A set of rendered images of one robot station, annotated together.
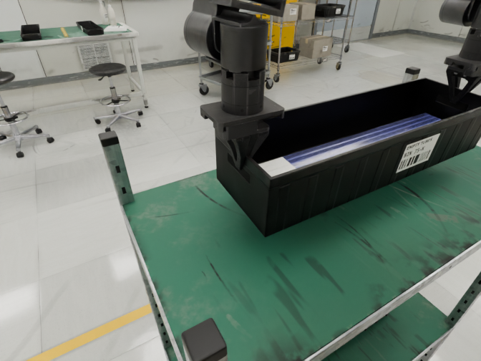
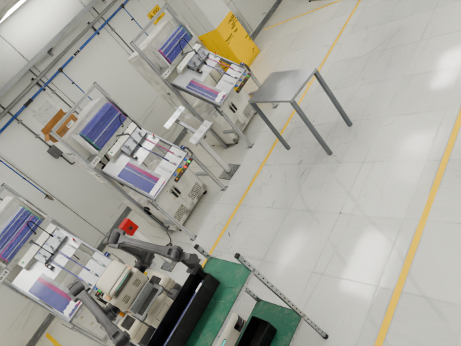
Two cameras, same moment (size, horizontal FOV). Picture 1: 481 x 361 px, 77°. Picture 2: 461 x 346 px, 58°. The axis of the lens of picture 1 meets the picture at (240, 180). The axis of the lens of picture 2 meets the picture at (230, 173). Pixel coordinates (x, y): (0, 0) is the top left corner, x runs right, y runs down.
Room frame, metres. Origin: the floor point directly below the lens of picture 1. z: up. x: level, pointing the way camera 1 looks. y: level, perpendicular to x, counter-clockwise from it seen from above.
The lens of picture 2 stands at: (2.44, 0.61, 2.65)
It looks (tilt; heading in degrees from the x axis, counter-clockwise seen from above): 29 degrees down; 182
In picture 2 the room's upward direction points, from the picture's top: 43 degrees counter-clockwise
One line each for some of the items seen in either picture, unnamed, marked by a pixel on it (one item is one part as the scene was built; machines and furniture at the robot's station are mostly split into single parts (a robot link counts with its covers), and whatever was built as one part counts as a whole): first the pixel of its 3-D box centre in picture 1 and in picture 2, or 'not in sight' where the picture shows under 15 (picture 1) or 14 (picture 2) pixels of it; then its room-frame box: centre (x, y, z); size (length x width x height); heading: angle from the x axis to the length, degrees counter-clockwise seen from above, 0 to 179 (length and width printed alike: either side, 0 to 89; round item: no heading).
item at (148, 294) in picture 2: not in sight; (150, 303); (0.11, -0.48, 0.99); 0.28 x 0.16 x 0.22; 119
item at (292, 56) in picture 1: (283, 54); not in sight; (4.60, -0.61, 0.29); 0.40 x 0.30 x 0.14; 120
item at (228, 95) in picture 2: not in sight; (215, 95); (-2.96, 1.02, 0.65); 1.01 x 0.73 x 1.29; 30
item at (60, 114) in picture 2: not in sight; (66, 117); (-2.52, -0.48, 1.82); 0.68 x 0.30 x 0.20; 120
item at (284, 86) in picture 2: not in sight; (300, 112); (-1.48, 1.48, 0.40); 0.70 x 0.45 x 0.80; 20
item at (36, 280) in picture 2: not in sight; (80, 282); (-1.52, -1.50, 0.66); 1.01 x 0.73 x 1.31; 30
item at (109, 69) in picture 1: (115, 95); not in sight; (2.95, 1.25, 0.28); 0.54 x 0.52 x 0.57; 53
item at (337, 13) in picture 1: (327, 10); not in sight; (4.97, -1.26, 0.82); 0.40 x 0.30 x 0.14; 126
